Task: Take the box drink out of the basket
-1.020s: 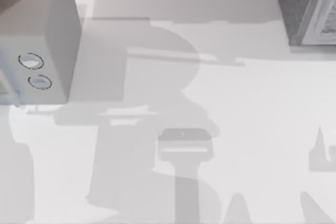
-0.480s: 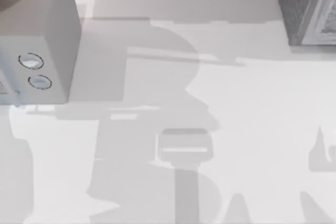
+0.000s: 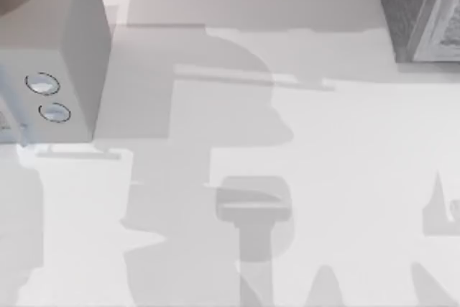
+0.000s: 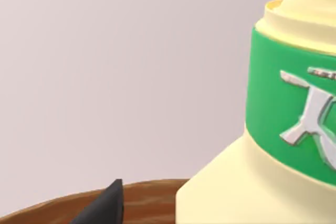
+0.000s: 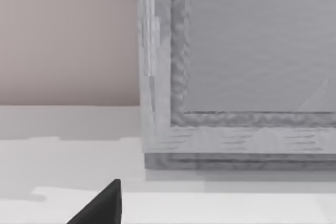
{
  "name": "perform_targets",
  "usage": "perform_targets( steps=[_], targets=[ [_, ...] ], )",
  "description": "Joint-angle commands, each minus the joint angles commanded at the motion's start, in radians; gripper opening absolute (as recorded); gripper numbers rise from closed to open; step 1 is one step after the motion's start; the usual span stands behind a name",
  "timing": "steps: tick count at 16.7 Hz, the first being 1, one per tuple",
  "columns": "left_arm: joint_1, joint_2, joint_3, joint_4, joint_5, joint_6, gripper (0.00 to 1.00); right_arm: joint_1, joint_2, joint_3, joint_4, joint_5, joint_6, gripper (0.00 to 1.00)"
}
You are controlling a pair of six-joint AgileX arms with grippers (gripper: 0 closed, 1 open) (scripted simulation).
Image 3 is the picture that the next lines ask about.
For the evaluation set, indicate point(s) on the small microwave knob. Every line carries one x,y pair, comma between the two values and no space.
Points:
54,112

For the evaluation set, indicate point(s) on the large microwave knob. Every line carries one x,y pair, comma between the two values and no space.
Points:
42,83

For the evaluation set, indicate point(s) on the pale microwave oven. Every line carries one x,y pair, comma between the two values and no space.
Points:
54,34

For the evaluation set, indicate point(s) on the grey cabinet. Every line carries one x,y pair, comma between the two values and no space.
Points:
424,5

